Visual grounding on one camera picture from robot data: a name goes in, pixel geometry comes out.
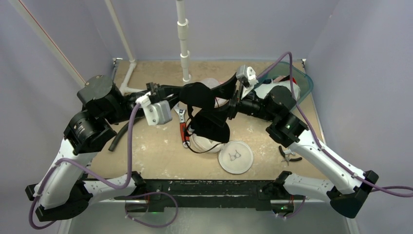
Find teal plastic bin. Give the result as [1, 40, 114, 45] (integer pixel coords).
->
[254, 61, 314, 104]

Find pale mint green bra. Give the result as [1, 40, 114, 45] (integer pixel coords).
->
[254, 77, 301, 100]

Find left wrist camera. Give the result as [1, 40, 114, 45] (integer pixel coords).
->
[135, 92, 172, 126]

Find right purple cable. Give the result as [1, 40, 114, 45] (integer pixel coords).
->
[256, 51, 413, 198]

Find pink-trimmed mesh laundry bag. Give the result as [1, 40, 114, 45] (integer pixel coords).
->
[200, 78, 228, 108]

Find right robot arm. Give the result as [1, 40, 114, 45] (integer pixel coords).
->
[192, 76, 378, 218]

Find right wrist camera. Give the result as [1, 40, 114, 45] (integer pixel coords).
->
[236, 65, 258, 99]

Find white PVC pipe frame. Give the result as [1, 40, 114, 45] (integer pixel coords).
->
[9, 0, 192, 94]

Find red and black bra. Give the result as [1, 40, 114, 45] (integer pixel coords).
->
[289, 76, 297, 85]

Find black foam hose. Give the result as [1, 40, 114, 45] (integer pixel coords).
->
[108, 115, 146, 153]

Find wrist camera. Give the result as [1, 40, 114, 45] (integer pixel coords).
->
[135, 92, 172, 126]
[236, 65, 258, 99]

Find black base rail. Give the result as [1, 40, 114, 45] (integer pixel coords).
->
[126, 179, 291, 212]

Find black pliers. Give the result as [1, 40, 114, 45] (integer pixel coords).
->
[278, 145, 302, 166]

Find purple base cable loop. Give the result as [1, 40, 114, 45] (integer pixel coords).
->
[124, 191, 179, 228]

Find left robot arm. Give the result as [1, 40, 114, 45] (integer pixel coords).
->
[25, 75, 182, 226]

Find red-handled adjustable wrench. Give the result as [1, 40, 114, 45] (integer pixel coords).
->
[174, 104, 190, 148]

